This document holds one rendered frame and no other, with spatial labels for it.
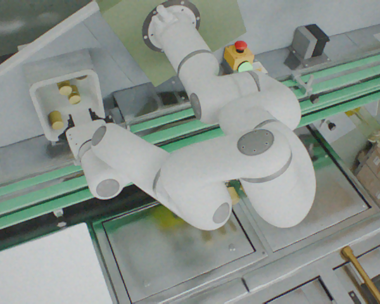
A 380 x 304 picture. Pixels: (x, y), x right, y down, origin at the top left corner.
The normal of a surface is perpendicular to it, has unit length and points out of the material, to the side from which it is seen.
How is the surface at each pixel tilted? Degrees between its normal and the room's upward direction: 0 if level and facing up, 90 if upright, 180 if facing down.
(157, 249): 90
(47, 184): 90
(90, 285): 90
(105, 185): 18
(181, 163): 104
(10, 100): 0
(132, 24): 2
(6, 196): 90
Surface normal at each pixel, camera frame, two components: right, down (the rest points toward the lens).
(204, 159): -0.43, -0.54
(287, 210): 0.22, 0.60
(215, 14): 0.40, 0.77
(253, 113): -0.20, -0.78
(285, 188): 0.44, 0.46
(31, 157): 0.06, -0.58
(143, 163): -0.04, -0.18
